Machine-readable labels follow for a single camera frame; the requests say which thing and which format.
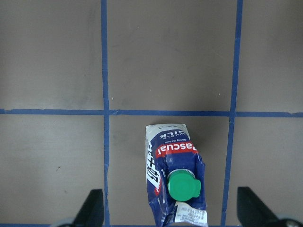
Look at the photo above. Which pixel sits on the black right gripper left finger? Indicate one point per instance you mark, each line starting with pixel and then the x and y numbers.
pixel 91 213

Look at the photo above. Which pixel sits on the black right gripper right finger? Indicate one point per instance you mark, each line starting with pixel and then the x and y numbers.
pixel 252 211

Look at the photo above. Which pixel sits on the blue white milk carton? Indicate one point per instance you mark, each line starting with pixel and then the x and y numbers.
pixel 175 175

